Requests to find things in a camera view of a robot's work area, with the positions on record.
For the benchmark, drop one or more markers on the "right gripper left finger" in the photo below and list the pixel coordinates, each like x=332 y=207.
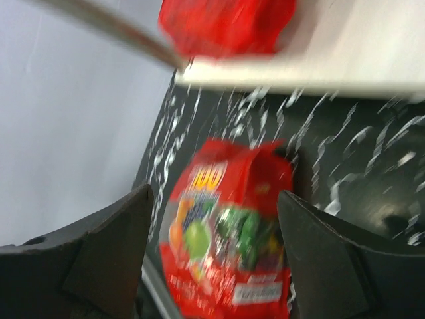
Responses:
x=88 y=269

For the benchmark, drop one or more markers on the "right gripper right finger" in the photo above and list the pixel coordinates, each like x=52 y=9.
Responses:
x=340 y=270

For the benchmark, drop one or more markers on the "red candy bag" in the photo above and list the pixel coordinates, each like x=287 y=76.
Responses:
x=225 y=29
x=220 y=241

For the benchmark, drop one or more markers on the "white two-tier shelf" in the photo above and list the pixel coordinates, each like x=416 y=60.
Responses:
x=353 y=48

